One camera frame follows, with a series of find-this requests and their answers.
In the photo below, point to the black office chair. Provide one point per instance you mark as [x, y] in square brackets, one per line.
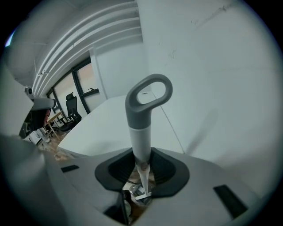
[71, 110]

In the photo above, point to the black framed window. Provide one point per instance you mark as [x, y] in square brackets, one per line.
[85, 76]

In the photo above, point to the white desk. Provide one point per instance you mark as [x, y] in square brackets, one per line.
[104, 128]

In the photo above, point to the white low cabinet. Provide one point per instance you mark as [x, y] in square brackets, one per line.
[35, 138]

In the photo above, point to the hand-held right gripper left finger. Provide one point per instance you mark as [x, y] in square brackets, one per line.
[88, 176]

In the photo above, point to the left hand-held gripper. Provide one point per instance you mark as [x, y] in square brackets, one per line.
[13, 103]

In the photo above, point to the white ceiling pipes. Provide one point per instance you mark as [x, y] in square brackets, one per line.
[110, 24]

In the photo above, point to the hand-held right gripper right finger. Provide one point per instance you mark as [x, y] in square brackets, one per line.
[194, 198]

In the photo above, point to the grey and white broom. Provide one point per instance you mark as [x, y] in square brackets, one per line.
[139, 123]

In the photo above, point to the small wooden table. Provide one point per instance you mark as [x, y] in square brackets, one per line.
[58, 115]

